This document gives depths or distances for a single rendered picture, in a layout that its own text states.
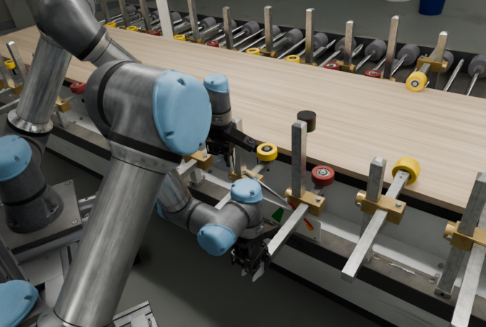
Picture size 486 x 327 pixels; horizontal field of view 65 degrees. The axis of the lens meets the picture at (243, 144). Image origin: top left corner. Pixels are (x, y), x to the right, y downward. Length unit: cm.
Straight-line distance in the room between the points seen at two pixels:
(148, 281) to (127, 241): 172
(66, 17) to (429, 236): 130
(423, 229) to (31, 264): 126
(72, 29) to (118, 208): 48
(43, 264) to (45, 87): 48
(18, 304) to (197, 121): 39
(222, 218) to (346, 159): 71
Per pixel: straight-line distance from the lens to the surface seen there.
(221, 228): 86
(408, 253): 156
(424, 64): 212
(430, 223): 149
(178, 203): 89
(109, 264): 60
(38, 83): 114
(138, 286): 230
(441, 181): 144
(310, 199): 133
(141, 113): 55
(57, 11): 96
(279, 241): 122
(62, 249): 125
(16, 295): 74
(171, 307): 217
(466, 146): 165
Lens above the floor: 178
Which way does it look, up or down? 35 degrees down
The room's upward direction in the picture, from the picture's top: 5 degrees counter-clockwise
